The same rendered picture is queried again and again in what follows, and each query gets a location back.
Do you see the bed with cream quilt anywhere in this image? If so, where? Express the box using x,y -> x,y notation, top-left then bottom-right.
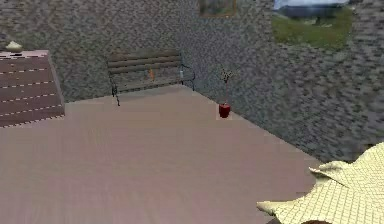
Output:
256,142 -> 384,224

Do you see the plant in red pot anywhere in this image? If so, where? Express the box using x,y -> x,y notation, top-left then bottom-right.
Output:
217,68 -> 237,119

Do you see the brown slatted bench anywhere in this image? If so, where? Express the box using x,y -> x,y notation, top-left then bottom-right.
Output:
106,49 -> 197,107

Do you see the window with green view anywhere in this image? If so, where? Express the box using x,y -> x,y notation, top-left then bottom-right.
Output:
271,0 -> 354,52

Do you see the cream lump on chest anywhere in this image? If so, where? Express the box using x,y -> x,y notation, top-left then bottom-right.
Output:
5,40 -> 24,53

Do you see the framed wall picture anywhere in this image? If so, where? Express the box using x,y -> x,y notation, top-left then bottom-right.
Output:
198,0 -> 237,18

